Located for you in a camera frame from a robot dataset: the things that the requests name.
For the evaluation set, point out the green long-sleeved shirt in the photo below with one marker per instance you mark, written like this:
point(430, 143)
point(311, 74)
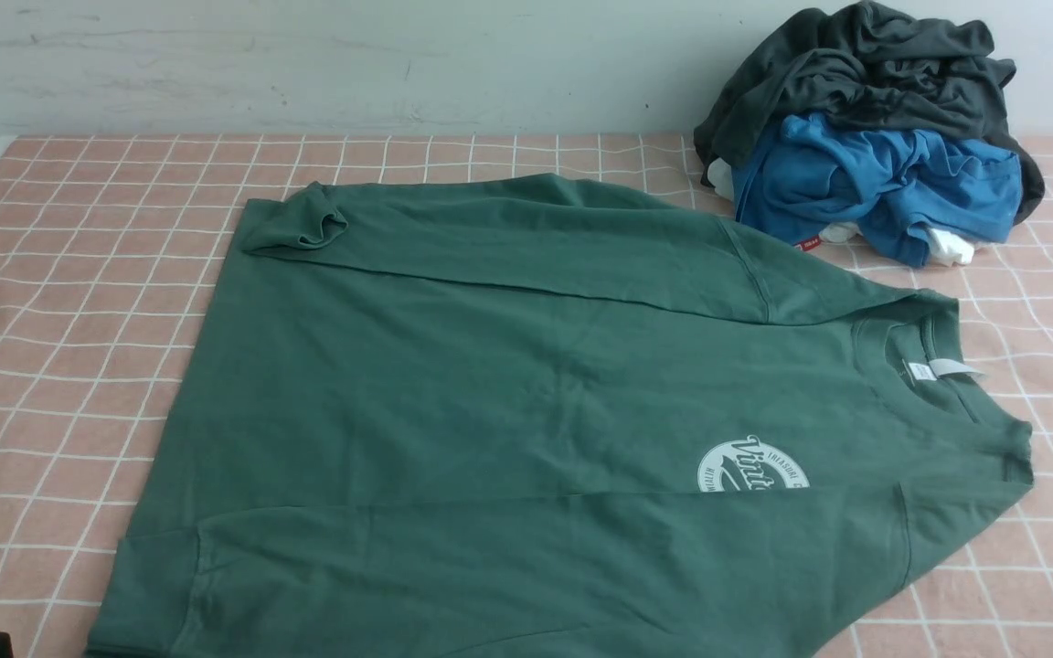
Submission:
point(545, 417)

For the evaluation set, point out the pink checkered tablecloth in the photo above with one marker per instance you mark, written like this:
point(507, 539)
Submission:
point(109, 247)

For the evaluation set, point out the blue crumpled garment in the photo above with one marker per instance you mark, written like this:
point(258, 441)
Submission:
point(806, 173)

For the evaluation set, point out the dark grey crumpled garment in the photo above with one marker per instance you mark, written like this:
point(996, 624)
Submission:
point(870, 67)

